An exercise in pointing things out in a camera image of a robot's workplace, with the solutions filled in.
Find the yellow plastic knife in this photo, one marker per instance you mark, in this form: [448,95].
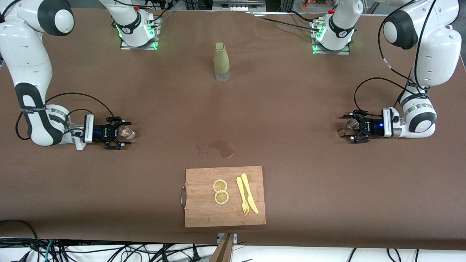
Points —
[248,191]

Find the grey metal equipment box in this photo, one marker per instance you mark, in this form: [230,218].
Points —
[238,4]

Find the lemon slice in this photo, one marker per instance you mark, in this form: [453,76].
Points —
[221,197]
[220,185]

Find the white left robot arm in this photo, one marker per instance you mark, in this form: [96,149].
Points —
[437,47]

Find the wooden cutting board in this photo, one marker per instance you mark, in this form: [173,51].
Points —
[204,211]

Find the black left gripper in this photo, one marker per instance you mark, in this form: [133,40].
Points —
[371,127]

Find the wet spill stain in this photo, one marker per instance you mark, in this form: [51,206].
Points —
[224,149]

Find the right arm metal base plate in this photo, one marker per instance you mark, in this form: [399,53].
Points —
[140,48]

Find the steel jigger measuring cup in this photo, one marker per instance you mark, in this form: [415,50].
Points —
[351,124]

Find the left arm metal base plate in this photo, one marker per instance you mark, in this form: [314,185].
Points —
[331,52]

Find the small metal bracket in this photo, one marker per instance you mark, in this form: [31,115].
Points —
[235,236]

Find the clear glass shaker cup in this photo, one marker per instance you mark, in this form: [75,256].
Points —
[127,133]

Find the yellow plastic fork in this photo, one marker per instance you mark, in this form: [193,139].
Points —
[241,194]

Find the upright wooden post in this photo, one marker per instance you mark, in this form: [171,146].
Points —
[224,251]

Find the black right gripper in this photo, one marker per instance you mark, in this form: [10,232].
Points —
[101,132]

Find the green sleeved glass bottle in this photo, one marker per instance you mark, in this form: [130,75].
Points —
[221,60]

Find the brown table cover sheet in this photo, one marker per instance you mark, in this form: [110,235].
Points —
[255,109]

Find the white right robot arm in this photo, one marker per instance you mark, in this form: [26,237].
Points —
[25,47]

